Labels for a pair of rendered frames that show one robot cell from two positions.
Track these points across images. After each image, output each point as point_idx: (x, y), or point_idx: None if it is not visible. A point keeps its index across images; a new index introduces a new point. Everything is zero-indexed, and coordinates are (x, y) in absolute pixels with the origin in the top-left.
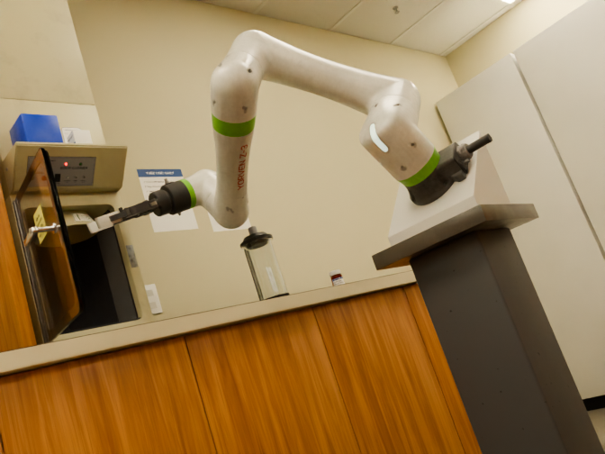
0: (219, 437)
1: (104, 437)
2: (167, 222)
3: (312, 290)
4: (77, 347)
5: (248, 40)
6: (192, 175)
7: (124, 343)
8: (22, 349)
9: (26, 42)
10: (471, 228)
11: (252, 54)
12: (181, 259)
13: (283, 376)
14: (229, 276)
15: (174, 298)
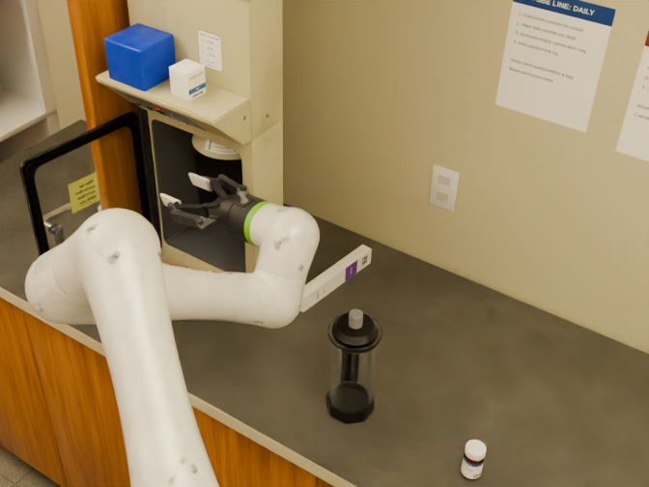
0: None
1: (85, 378)
2: (529, 98)
3: (308, 459)
4: (57, 325)
5: (68, 251)
6: (267, 214)
7: (89, 347)
8: (23, 300)
9: None
10: None
11: (57, 282)
12: (522, 163)
13: (247, 472)
14: (599, 228)
15: (481, 205)
